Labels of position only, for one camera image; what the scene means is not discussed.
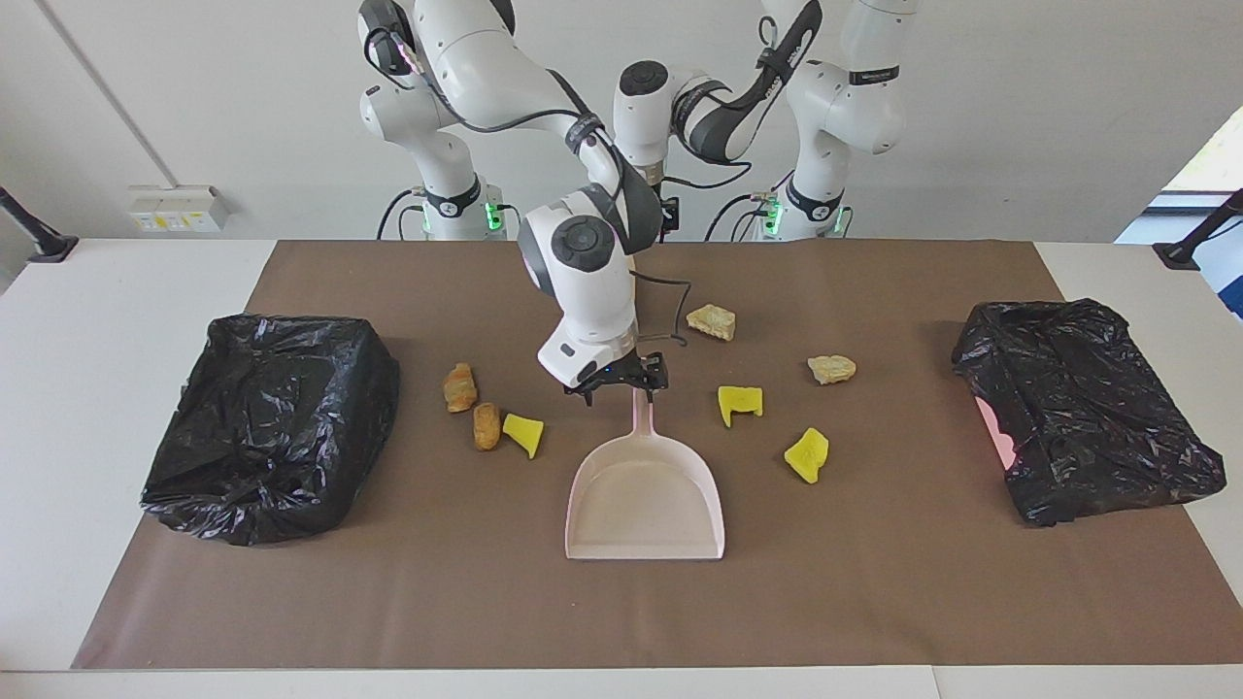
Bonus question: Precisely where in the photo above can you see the yellow foam wedge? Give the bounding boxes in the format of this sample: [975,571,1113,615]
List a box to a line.
[502,414,545,460]

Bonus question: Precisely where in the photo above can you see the yellow notched foam piece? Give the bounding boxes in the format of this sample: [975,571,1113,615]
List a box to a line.
[718,385,764,428]

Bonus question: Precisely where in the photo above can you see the beige plastic dustpan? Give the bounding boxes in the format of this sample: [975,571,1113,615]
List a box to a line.
[564,386,727,562]

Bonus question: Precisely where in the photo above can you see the yellow ridged foam piece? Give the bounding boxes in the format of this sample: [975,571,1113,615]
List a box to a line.
[784,427,831,484]

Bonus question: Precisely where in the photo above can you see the black bag lined bin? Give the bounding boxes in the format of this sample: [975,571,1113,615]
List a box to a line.
[141,313,401,547]

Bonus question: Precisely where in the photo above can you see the black bag pink bin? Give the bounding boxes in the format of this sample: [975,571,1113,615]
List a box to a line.
[951,297,1227,528]

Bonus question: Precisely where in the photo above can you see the brown paper table mat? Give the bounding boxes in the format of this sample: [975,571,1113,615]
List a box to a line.
[71,239,1243,671]

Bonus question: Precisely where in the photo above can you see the black clamp stand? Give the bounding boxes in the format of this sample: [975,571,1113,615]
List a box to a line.
[0,184,79,264]
[1153,189,1243,271]

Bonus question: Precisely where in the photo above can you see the bright window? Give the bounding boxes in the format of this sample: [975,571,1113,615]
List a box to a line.
[1115,107,1243,321]

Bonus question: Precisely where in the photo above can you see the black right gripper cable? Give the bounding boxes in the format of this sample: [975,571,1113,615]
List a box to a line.
[361,27,695,349]

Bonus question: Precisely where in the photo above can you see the white wall outlet box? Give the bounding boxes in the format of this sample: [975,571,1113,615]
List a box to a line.
[127,184,229,234]

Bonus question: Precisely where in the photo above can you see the white wall conduit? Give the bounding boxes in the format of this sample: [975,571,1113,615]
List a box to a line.
[37,0,178,190]

